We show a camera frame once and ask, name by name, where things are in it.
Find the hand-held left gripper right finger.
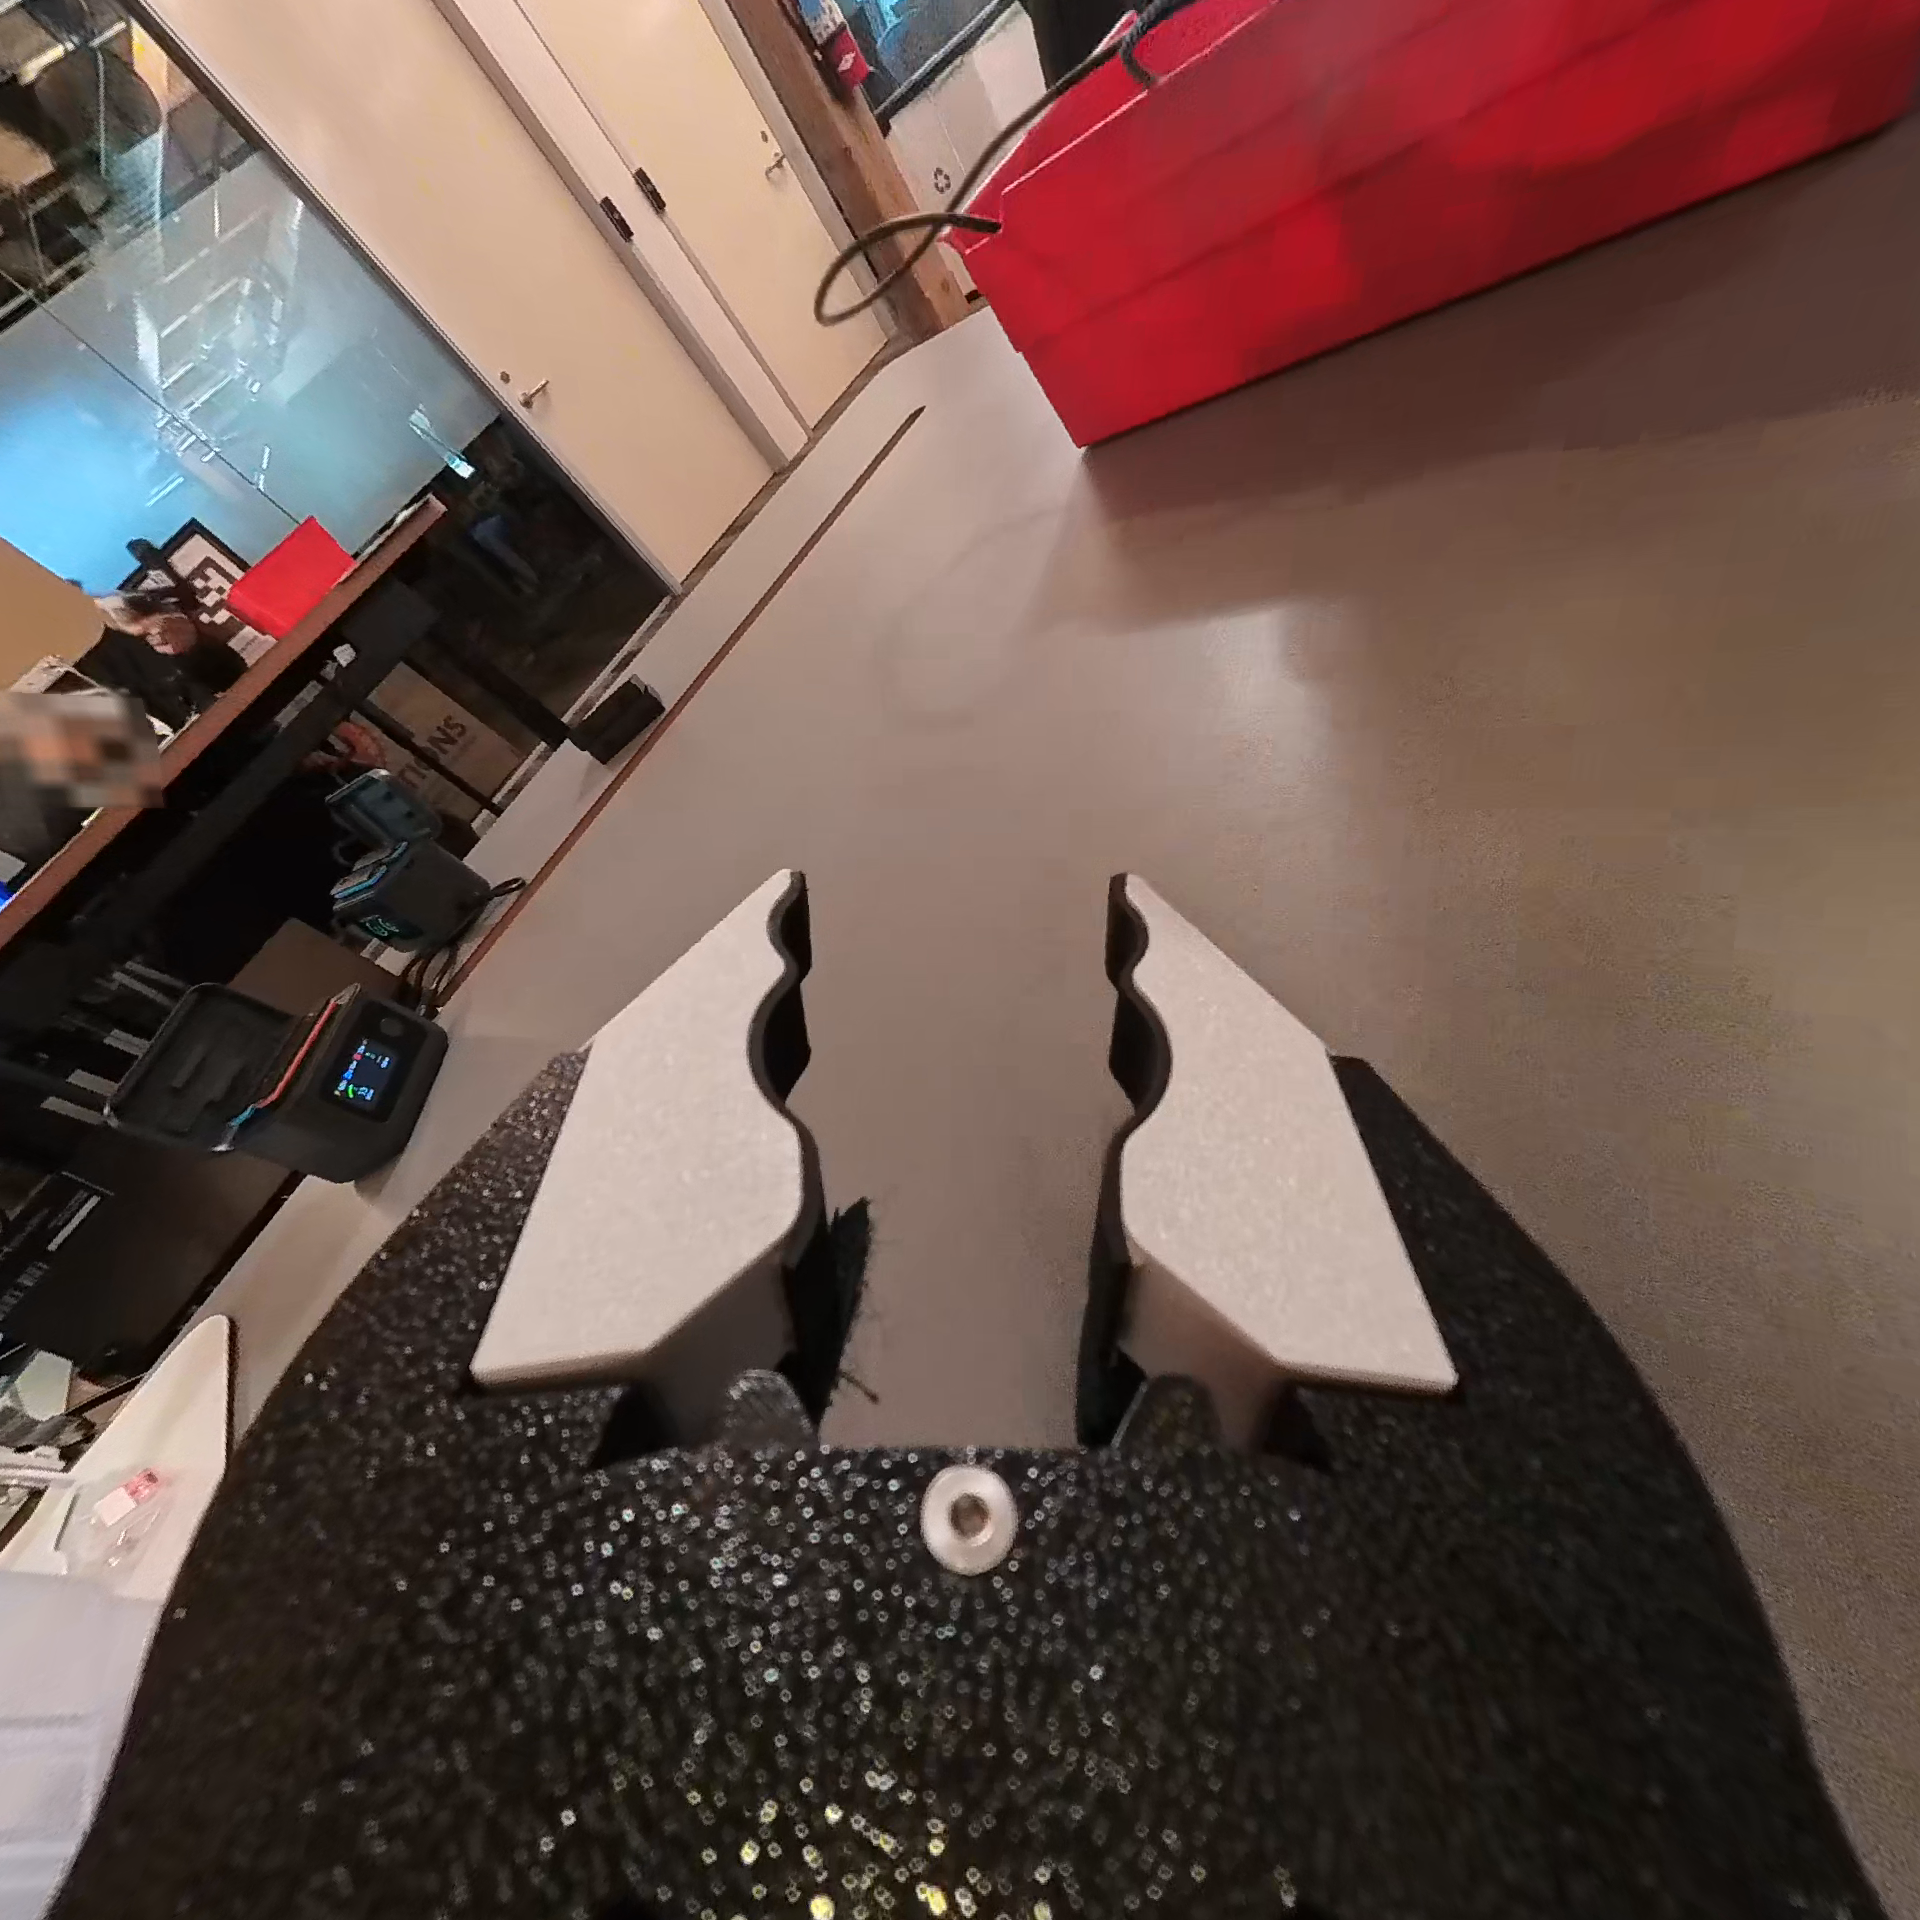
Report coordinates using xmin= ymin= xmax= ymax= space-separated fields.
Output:
xmin=1081 ymin=870 xmax=1459 ymax=1454

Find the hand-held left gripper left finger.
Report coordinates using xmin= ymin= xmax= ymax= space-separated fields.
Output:
xmin=470 ymin=868 xmax=831 ymax=1448

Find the large red plastic bin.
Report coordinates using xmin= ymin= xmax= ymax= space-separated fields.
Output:
xmin=954 ymin=0 xmax=1920 ymax=449

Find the thin black cable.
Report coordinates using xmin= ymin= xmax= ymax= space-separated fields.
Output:
xmin=813 ymin=0 xmax=1188 ymax=326

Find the black charging case with screen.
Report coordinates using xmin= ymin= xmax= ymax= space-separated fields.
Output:
xmin=105 ymin=984 xmax=450 ymax=1188

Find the black battery charger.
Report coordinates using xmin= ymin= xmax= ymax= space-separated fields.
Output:
xmin=328 ymin=769 xmax=495 ymax=964

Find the black battery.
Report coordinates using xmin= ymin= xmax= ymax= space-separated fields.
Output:
xmin=578 ymin=676 xmax=667 ymax=764

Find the instruction sign stand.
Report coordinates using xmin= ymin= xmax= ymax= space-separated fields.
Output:
xmin=0 ymin=1314 xmax=238 ymax=1607

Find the dark-legged work table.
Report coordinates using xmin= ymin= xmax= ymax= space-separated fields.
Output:
xmin=0 ymin=499 xmax=450 ymax=964

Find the small red bin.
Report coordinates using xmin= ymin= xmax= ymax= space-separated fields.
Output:
xmin=225 ymin=517 xmax=359 ymax=641

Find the framed black-white marker sign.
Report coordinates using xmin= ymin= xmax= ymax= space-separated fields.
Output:
xmin=120 ymin=520 xmax=249 ymax=633

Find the tan rounded board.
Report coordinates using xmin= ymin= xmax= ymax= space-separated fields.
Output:
xmin=0 ymin=538 xmax=108 ymax=698

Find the white door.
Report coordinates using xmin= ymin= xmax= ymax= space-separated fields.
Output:
xmin=515 ymin=0 xmax=887 ymax=437
xmin=142 ymin=0 xmax=797 ymax=586

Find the wooden pillar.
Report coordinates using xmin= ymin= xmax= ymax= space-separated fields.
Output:
xmin=734 ymin=0 xmax=970 ymax=339

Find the white cabinet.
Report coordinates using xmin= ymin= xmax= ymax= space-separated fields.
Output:
xmin=885 ymin=30 xmax=1053 ymax=213

